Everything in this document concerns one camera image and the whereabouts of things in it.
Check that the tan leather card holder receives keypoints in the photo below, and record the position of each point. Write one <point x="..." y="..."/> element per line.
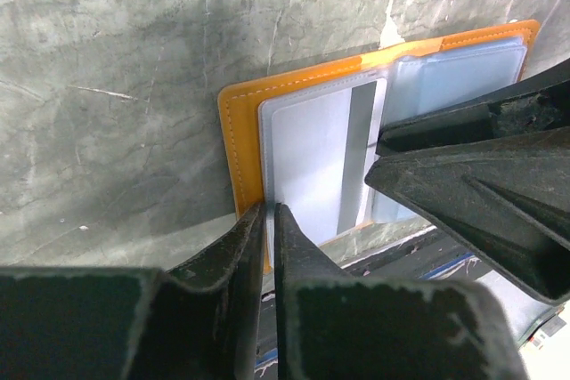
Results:
<point x="422" y="76"/>

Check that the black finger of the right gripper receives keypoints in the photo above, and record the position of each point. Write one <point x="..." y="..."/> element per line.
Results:
<point x="505" y="199"/>
<point x="536" y="104"/>

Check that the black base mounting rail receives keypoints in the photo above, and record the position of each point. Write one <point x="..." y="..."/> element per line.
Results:
<point x="431" y="254"/>

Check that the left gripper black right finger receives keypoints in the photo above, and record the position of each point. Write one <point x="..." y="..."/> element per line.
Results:
<point x="333" y="325"/>

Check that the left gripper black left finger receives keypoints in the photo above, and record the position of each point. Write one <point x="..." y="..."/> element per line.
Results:
<point x="196" y="321"/>

